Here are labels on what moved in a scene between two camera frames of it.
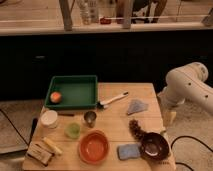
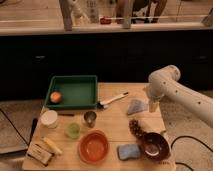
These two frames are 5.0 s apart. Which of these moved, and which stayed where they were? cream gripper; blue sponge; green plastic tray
Moved: cream gripper
Stayed: blue sponge; green plastic tray
